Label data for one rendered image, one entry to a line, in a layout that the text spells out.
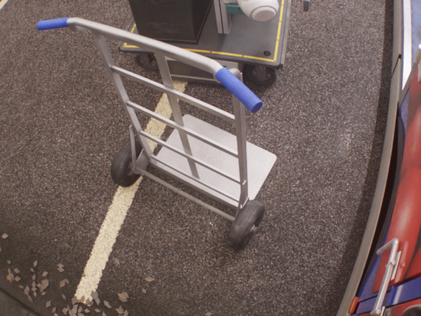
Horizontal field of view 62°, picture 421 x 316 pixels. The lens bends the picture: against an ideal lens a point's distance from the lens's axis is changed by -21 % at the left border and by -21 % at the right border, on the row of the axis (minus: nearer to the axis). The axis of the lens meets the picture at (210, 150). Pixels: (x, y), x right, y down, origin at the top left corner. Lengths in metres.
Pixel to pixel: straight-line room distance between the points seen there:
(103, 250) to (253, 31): 1.43
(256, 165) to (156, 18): 0.93
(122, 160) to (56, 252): 0.70
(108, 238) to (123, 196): 0.26
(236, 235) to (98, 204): 0.80
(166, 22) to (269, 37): 0.56
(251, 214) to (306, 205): 0.40
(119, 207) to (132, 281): 0.43
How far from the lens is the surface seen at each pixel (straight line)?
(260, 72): 2.35
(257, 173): 2.20
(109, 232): 2.21
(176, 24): 2.18
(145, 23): 2.24
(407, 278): 0.99
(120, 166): 2.06
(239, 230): 1.86
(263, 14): 1.62
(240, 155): 1.53
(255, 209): 1.89
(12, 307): 2.36
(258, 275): 2.05
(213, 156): 2.25
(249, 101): 0.94
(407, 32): 2.12
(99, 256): 2.20
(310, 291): 2.06
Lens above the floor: 2.02
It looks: 63 degrees down
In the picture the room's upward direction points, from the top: 12 degrees counter-clockwise
